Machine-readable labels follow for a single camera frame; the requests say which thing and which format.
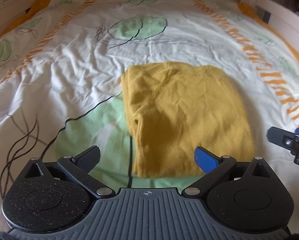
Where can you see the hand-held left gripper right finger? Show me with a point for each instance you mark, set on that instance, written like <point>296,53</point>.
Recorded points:
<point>205,158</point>

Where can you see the white leaf and stripe blanket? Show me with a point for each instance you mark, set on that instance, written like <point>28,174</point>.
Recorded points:
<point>64,67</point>

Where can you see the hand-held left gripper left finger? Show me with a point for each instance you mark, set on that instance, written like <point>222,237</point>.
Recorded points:
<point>88,157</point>

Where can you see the mustard yellow knit sweater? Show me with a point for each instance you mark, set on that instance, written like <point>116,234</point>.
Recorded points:
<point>184,115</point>

